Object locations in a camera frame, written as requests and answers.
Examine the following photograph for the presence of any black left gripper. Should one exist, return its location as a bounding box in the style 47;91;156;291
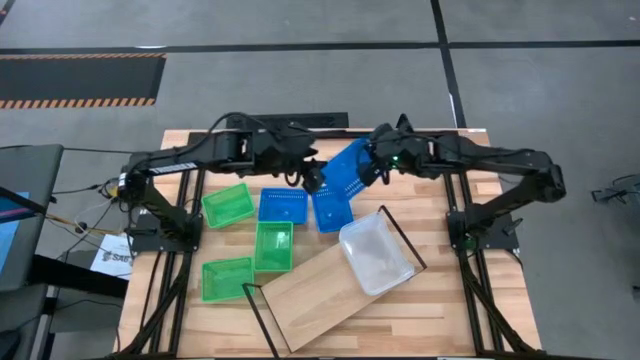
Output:
252;123;329;196

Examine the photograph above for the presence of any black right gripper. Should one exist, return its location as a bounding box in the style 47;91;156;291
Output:
357;122;434;188

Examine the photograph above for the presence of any blue slotted plastic basket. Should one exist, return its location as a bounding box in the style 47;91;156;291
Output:
311;188;356;235
319;137;375;202
257;187;310;226

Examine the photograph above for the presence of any clear plastic bin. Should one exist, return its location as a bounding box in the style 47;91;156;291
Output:
338;211;417;298

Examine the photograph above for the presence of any green slotted plastic basket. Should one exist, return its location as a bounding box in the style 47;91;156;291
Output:
200;182;257;231
253;220;295;274
200;256;256;304

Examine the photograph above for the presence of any wooden shelf board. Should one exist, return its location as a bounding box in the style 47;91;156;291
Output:
242;204;428;359

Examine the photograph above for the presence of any white printed paper sheet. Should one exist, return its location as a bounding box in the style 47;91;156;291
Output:
89;233;135;281

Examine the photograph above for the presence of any black hazard-striped floor mat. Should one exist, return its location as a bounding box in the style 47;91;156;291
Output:
0;53;168;110

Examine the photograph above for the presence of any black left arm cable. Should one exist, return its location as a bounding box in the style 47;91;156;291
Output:
191;111;262;152

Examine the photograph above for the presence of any black aluminium station frame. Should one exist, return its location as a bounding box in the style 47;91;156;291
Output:
112;128;544;360

